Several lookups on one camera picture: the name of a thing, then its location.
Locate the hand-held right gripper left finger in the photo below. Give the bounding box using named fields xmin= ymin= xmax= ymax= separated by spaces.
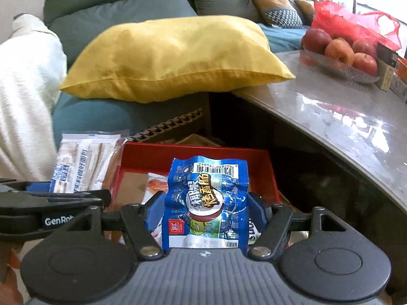
xmin=65 ymin=194 xmax=167 ymax=259

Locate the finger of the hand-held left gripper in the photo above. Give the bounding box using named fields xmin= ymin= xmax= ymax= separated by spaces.
xmin=0 ymin=179 xmax=52 ymax=195
xmin=0 ymin=190 xmax=112 ymax=213

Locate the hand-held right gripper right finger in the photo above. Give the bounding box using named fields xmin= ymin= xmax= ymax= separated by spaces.
xmin=247 ymin=192 xmax=348 ymax=259

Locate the red plastic bag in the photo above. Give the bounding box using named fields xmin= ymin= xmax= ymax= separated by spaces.
xmin=311 ymin=1 xmax=402 ymax=51

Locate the blue seat cushion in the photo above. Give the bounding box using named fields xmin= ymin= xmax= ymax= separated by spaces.
xmin=257 ymin=23 xmax=310 ymax=53

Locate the green sofa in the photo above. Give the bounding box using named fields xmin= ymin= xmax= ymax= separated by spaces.
xmin=43 ymin=0 xmax=314 ymax=70

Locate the black and beige box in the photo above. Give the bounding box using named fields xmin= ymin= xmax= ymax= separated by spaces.
xmin=376 ymin=43 xmax=400 ymax=91

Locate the yellow pillow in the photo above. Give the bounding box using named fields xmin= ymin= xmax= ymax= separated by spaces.
xmin=60 ymin=15 xmax=296 ymax=104

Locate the orange houndstooth cushion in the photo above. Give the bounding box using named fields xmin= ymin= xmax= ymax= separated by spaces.
xmin=249 ymin=0 xmax=304 ymax=28

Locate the blue snack packet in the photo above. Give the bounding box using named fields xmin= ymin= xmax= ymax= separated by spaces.
xmin=162 ymin=156 xmax=249 ymax=255

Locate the white blanket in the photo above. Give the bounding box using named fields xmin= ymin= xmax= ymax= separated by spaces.
xmin=0 ymin=13 xmax=69 ymax=182

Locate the small orange cushion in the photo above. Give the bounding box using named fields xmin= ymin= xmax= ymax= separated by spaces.
xmin=294 ymin=0 xmax=317 ymax=26

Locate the grey cushion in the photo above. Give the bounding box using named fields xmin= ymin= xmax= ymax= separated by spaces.
xmin=192 ymin=0 xmax=265 ymax=23

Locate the white orange snack packet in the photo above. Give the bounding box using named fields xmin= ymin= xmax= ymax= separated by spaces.
xmin=146 ymin=172 xmax=170 ymax=204

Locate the orange box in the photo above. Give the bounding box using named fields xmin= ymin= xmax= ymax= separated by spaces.
xmin=394 ymin=57 xmax=407 ymax=103

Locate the orange red apple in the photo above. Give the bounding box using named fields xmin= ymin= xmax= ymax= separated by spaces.
xmin=324 ymin=38 xmax=355 ymax=67

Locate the white striped snack packet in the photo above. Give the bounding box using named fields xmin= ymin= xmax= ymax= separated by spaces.
xmin=49 ymin=130 xmax=130 ymax=195

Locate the red cardboard box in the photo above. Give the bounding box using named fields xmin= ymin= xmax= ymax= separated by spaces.
xmin=110 ymin=142 xmax=282 ymax=217

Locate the teal cushion houndstooth trim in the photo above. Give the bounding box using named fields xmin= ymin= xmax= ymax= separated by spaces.
xmin=52 ymin=92 xmax=211 ymax=144

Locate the glass fruit bowl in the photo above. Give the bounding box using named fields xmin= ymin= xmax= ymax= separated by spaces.
xmin=300 ymin=46 xmax=381 ymax=85

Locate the dark red apple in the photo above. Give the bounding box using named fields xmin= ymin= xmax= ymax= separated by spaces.
xmin=302 ymin=28 xmax=333 ymax=54

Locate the dark packet white lettering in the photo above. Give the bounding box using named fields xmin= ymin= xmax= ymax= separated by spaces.
xmin=248 ymin=218 xmax=265 ymax=245

